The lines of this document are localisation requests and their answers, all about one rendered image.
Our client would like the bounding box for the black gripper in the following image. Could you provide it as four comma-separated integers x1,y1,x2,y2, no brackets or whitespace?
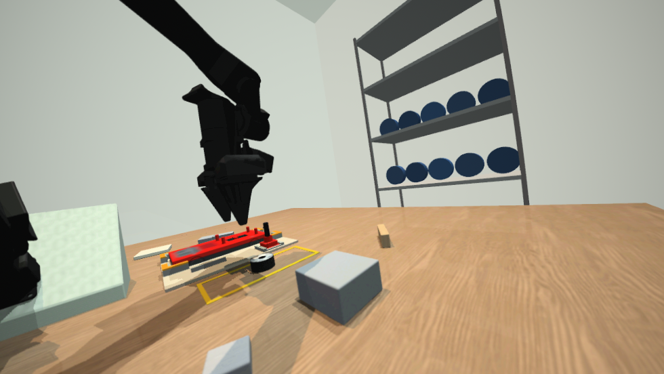
197,127,267,226

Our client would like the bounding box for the black wheel with grey rim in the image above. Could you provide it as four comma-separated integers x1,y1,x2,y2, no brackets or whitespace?
250,253,275,273

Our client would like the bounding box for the yellow rectangular outline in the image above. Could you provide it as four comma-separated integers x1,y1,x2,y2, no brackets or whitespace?
196,247,320,305

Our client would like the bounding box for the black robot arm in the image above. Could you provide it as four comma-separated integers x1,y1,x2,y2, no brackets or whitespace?
0,0,274,310

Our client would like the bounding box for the small tan wooden block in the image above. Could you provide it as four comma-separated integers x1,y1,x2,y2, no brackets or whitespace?
377,224,390,247

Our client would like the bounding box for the cream flat bar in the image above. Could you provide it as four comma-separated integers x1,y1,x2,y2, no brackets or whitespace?
133,244,172,261

